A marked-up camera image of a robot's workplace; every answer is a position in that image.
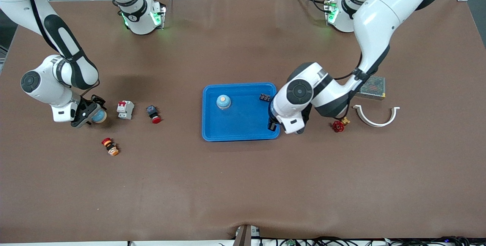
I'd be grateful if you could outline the black cable bundle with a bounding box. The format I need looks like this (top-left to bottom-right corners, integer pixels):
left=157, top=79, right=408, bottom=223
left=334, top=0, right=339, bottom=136
left=218, top=237, right=486, bottom=246

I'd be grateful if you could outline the red yellow emergency stop button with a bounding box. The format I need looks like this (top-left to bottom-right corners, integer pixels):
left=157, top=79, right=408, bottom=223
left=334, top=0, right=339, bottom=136
left=101, top=137, right=120, bottom=156

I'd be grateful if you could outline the white circuit breaker red switch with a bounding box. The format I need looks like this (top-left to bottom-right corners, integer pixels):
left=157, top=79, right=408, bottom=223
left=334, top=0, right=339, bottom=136
left=116, top=100, right=135, bottom=120

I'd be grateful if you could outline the metal mesh power supply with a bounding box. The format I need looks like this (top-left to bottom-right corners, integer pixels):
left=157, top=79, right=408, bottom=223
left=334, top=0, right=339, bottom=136
left=356, top=76, right=387, bottom=100

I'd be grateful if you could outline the red handle brass valve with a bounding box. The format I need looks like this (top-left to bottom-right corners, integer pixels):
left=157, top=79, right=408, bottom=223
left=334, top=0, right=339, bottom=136
left=333, top=117, right=350, bottom=133

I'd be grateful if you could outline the blue plastic tray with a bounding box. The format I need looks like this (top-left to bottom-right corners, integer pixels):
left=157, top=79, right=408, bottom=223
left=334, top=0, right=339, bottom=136
left=202, top=82, right=281, bottom=142

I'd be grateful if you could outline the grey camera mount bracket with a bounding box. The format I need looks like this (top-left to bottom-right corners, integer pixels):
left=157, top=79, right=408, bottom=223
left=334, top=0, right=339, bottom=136
left=233, top=224, right=261, bottom=246

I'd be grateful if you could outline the brown table mat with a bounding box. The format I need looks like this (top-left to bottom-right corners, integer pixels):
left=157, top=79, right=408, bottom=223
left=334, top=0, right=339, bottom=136
left=0, top=0, right=486, bottom=243

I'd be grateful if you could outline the white curved plastic clamp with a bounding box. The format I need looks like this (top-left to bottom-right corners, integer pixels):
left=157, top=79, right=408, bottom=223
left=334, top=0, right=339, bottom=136
left=353, top=104, right=401, bottom=128

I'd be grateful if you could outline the black red mushroom push button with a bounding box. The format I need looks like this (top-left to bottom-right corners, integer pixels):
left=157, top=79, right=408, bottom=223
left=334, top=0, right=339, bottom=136
left=147, top=105, right=162, bottom=124

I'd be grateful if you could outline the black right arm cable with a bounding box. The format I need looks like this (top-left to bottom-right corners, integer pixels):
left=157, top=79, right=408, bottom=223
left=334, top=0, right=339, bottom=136
left=24, top=0, right=101, bottom=98

